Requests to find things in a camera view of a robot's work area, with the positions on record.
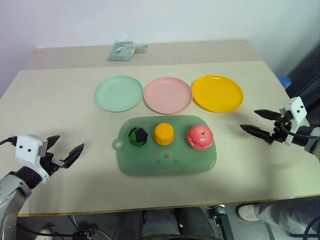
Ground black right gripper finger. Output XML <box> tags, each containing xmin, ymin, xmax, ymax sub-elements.
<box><xmin>239</xmin><ymin>124</ymin><xmax>273</xmax><ymax>143</ymax></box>
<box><xmin>254</xmin><ymin>108</ymin><xmax>282</xmax><ymax>121</ymax></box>

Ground small teal and yellow item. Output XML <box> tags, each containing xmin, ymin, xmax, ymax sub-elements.
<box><xmin>134</xmin><ymin>43</ymin><xmax>149</xmax><ymax>54</ymax></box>

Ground pink toy apple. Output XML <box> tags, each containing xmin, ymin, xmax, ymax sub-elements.
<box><xmin>187</xmin><ymin>125</ymin><xmax>214</xmax><ymax>151</ymax></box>

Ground translucent green cutting board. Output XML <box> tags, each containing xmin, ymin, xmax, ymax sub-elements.
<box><xmin>111</xmin><ymin>114</ymin><xmax>218</xmax><ymax>178</ymax></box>

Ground orange toy fruit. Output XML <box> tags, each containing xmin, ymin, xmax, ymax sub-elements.
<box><xmin>153</xmin><ymin>122</ymin><xmax>175</xmax><ymax>146</ymax></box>

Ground green black toy vegetable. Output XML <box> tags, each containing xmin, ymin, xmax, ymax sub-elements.
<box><xmin>128</xmin><ymin>126</ymin><xmax>149</xmax><ymax>147</ymax></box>

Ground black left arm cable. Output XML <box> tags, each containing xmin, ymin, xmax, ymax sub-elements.
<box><xmin>0</xmin><ymin>136</ymin><xmax>18</xmax><ymax>146</ymax></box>

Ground mint green plate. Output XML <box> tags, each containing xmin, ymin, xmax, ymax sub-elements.
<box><xmin>94</xmin><ymin>75</ymin><xmax>144</xmax><ymax>113</ymax></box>

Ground black carbon-pattern case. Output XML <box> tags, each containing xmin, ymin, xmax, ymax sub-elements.
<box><xmin>286</xmin><ymin>46</ymin><xmax>320</xmax><ymax>118</ymax></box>

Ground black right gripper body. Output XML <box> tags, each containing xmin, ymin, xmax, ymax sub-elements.
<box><xmin>265</xmin><ymin>111</ymin><xmax>293</xmax><ymax>146</ymax></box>

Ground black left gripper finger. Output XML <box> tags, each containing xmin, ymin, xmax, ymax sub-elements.
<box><xmin>45</xmin><ymin>135</ymin><xmax>61</xmax><ymax>153</ymax></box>
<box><xmin>63</xmin><ymin>142</ymin><xmax>85</xmax><ymax>169</ymax></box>

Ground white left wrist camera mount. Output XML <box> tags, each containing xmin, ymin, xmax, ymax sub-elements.
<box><xmin>14</xmin><ymin>134</ymin><xmax>50</xmax><ymax>185</ymax></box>

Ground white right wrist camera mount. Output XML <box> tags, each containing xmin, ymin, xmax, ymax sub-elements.
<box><xmin>278</xmin><ymin>96</ymin><xmax>308</xmax><ymax>146</ymax></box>

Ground dark grey rounded shape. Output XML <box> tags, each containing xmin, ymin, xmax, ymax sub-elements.
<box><xmin>179</xmin><ymin>206</ymin><xmax>216</xmax><ymax>240</ymax></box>

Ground yellow plate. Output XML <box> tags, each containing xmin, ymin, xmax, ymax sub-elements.
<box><xmin>191</xmin><ymin>74</ymin><xmax>245</xmax><ymax>114</ymax></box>

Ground grey trouser leg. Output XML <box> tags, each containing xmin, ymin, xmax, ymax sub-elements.
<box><xmin>249</xmin><ymin>196</ymin><xmax>320</xmax><ymax>240</ymax></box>

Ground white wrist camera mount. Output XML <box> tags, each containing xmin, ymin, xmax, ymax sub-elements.
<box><xmin>14</xmin><ymin>134</ymin><xmax>50</xmax><ymax>185</ymax></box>
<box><xmin>278</xmin><ymin>96</ymin><xmax>308</xmax><ymax>146</ymax></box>

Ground black cables under table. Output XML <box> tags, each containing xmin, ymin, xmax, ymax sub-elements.
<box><xmin>17</xmin><ymin>214</ymin><xmax>112</xmax><ymax>240</ymax></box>

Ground pink plate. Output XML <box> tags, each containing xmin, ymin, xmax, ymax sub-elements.
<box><xmin>143</xmin><ymin>76</ymin><xmax>194</xmax><ymax>115</ymax></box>

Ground white shoe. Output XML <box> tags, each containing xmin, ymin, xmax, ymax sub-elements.
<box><xmin>236</xmin><ymin>202</ymin><xmax>261</xmax><ymax>222</ymax></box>

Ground black metal table bracket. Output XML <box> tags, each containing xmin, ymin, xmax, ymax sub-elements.
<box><xmin>211</xmin><ymin>204</ymin><xmax>235</xmax><ymax>240</ymax></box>

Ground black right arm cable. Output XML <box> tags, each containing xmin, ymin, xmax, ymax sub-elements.
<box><xmin>279</xmin><ymin>116</ymin><xmax>320</xmax><ymax>140</ymax></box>

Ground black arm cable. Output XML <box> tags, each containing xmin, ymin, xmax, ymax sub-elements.
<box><xmin>279</xmin><ymin>116</ymin><xmax>320</xmax><ymax>140</ymax></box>
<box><xmin>0</xmin><ymin>136</ymin><xmax>18</xmax><ymax>146</ymax></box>

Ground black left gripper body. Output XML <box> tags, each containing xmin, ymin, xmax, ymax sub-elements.
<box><xmin>40</xmin><ymin>152</ymin><xmax>67</xmax><ymax>177</ymax></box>

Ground teal plastic packet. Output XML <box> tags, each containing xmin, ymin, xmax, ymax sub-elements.
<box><xmin>106</xmin><ymin>39</ymin><xmax>136</xmax><ymax>62</ymax></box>

